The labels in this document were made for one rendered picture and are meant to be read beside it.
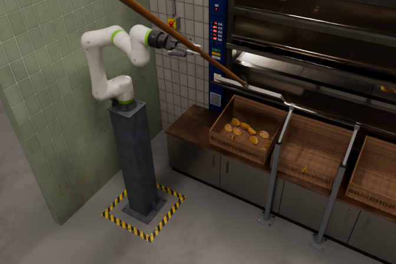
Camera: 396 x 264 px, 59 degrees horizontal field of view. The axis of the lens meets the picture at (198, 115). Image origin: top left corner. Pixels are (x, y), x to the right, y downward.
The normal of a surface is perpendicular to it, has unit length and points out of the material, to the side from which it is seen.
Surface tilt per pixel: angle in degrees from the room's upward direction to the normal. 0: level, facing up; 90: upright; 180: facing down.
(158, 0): 90
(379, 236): 90
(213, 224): 0
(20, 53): 90
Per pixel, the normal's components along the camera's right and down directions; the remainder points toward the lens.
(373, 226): -0.52, 0.53
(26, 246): -0.02, -0.79
